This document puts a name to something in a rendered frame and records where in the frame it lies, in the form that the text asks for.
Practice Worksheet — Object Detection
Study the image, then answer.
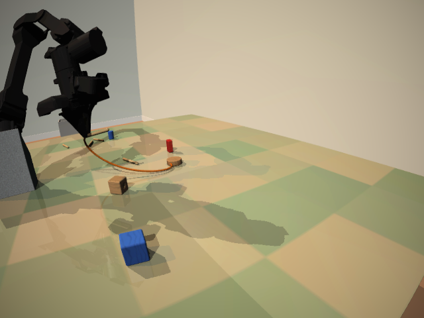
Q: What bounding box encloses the brown wooden block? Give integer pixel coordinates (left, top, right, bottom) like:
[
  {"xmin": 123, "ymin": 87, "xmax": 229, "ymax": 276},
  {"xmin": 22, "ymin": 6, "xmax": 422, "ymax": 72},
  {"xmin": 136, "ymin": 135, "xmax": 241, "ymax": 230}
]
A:
[{"xmin": 108, "ymin": 176, "xmax": 128, "ymax": 195}]

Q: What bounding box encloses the blue wooden block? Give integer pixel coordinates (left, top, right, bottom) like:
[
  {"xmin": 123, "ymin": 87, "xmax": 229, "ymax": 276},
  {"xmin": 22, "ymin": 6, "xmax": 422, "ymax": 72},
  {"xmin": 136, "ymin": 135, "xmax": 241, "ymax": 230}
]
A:
[{"xmin": 119, "ymin": 229, "xmax": 150, "ymax": 266}]

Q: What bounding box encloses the red rectangular block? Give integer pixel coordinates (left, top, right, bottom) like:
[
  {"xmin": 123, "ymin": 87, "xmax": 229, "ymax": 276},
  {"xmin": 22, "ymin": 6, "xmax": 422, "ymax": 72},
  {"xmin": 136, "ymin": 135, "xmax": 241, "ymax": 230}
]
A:
[{"xmin": 166, "ymin": 139, "xmax": 174, "ymax": 152}]

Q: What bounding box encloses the round wooden button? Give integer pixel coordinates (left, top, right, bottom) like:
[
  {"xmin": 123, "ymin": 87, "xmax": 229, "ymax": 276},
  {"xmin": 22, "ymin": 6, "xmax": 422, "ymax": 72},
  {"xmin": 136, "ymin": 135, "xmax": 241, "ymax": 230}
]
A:
[{"xmin": 167, "ymin": 156, "xmax": 182, "ymax": 166}]

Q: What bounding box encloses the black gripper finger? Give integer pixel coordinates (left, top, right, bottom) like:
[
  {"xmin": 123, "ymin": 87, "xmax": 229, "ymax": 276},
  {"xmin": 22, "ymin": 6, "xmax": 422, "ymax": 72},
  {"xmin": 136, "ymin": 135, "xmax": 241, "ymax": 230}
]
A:
[
  {"xmin": 59, "ymin": 105, "xmax": 87, "ymax": 138},
  {"xmin": 82, "ymin": 103, "xmax": 97, "ymax": 134}
]

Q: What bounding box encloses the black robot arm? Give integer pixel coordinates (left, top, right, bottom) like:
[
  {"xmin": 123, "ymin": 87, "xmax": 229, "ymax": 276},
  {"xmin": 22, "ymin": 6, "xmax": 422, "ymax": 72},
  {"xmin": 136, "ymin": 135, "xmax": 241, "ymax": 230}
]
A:
[{"xmin": 0, "ymin": 9, "xmax": 109, "ymax": 134}]

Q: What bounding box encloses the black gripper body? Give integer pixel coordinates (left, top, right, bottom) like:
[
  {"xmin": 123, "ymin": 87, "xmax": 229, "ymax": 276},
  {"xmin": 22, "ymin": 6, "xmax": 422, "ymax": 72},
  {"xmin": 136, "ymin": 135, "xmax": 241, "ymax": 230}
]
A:
[{"xmin": 37, "ymin": 67, "xmax": 110, "ymax": 117}]

